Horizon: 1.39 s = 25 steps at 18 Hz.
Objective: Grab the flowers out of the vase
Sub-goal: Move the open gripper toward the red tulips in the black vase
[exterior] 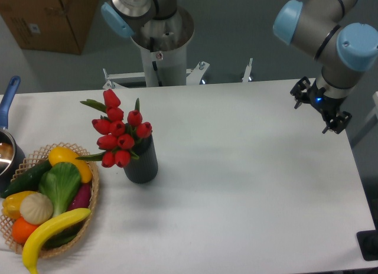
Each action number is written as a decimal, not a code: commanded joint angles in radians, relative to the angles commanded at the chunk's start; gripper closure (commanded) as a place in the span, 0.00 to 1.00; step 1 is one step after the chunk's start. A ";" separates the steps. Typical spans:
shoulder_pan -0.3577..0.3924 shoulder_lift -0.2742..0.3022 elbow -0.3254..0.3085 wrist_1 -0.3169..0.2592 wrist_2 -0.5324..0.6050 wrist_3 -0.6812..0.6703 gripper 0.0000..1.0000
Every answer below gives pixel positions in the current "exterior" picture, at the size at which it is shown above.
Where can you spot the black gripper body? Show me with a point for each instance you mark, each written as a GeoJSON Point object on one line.
{"type": "Point", "coordinates": [328, 107]}

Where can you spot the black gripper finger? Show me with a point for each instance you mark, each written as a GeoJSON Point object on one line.
{"type": "Point", "coordinates": [299, 92]}
{"type": "Point", "coordinates": [336, 123]}

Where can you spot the red tulip bouquet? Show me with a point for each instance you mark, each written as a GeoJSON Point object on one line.
{"type": "Point", "coordinates": [122, 136]}

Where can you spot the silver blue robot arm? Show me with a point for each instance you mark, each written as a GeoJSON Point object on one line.
{"type": "Point", "coordinates": [345, 53]}

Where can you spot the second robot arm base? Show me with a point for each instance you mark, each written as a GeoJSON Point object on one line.
{"type": "Point", "coordinates": [126, 17]}

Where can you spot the dark grey ribbed vase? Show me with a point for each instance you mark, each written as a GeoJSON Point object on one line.
{"type": "Point", "coordinates": [145, 168]}

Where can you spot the purple eggplant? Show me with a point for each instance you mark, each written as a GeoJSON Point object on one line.
{"type": "Point", "coordinates": [82, 198]}

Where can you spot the brown cardboard box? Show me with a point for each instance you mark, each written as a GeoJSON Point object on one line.
{"type": "Point", "coordinates": [60, 26]}

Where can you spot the yellow squash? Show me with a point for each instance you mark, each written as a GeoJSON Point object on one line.
{"type": "Point", "coordinates": [62, 154]}

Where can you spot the green lettuce leaf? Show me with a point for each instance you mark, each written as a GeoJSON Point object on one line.
{"type": "Point", "coordinates": [60, 184]}

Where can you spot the woven wicker basket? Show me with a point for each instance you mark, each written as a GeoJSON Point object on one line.
{"type": "Point", "coordinates": [28, 162]}

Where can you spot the green cucumber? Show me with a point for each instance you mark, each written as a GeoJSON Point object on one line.
{"type": "Point", "coordinates": [28, 180]}

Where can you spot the white steamed bun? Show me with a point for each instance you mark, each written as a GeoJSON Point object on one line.
{"type": "Point", "coordinates": [36, 208]}

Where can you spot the yellow bell pepper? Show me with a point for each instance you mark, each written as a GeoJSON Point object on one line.
{"type": "Point", "coordinates": [11, 205]}

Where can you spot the orange fruit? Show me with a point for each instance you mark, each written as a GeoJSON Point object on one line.
{"type": "Point", "coordinates": [21, 230]}

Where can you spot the yellow banana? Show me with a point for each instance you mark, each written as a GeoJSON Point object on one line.
{"type": "Point", "coordinates": [51, 227]}

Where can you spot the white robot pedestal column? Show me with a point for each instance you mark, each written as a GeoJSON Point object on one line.
{"type": "Point", "coordinates": [163, 47]}

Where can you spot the blue handled saucepan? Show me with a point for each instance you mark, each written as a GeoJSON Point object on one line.
{"type": "Point", "coordinates": [11, 154]}

